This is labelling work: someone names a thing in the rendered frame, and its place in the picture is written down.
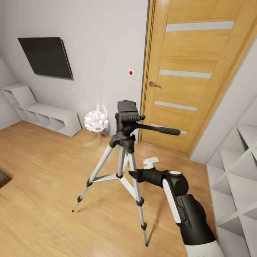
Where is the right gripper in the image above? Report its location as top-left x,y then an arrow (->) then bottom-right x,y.
128,167 -> 158,185

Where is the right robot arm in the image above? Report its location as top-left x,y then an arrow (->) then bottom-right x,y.
128,157 -> 225,257

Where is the camera tripod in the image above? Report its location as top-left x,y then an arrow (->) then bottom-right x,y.
72,100 -> 181,247

